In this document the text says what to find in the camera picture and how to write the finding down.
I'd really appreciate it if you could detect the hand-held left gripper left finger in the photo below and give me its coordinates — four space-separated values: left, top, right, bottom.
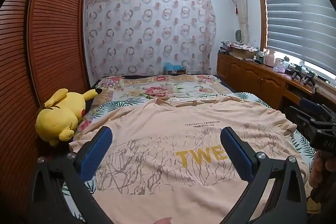
31 126 113 224

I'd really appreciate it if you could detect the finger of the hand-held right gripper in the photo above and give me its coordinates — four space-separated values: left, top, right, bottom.
289 106 313 132
301 97 322 112

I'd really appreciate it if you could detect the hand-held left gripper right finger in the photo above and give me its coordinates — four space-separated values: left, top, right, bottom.
220 126 308 224

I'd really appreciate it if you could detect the beige printed t-shirt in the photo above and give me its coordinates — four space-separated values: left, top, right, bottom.
69 95 310 224

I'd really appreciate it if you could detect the person's right hand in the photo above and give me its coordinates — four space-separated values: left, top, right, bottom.
308 152 325 189

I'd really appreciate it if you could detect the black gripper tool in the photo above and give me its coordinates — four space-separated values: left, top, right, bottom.
303 70 317 86
291 65 304 80

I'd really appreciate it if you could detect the palm leaf blanket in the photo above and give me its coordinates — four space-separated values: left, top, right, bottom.
62 92 318 224

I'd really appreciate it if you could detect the yellow plush toy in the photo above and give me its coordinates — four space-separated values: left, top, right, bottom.
35 88 103 147

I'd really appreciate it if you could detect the wooden cabinet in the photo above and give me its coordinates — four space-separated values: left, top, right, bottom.
217 52 336 114

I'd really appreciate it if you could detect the floral blanket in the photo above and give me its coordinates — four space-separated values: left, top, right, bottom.
76 74 231 135

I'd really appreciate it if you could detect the open cardboard box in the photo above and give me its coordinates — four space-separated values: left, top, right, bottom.
231 47 256 60

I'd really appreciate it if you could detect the grey window blind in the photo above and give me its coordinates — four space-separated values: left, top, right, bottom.
261 0 336 77

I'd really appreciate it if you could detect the blue cloth bundle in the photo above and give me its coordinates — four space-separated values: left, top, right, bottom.
163 61 185 71

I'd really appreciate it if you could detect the wooden louvered wardrobe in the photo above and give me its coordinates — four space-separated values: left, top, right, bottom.
0 0 90 224

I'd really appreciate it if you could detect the cream tied curtain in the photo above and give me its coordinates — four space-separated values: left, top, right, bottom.
230 0 250 43

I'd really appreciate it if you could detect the circle patterned hanging cloth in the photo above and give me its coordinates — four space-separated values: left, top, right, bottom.
84 0 217 76

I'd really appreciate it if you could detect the wooden window frame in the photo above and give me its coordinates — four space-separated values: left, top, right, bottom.
256 0 336 56

